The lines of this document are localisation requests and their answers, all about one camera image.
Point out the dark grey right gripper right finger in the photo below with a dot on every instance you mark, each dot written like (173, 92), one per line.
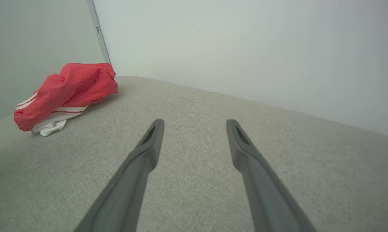
(261, 187)

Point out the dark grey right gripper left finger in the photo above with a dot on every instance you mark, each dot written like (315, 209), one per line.
(132, 180)

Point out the red and white jersey shirt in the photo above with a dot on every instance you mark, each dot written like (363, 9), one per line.
(71, 87)

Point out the grey metal frame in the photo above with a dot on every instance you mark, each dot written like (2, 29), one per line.
(99, 35)

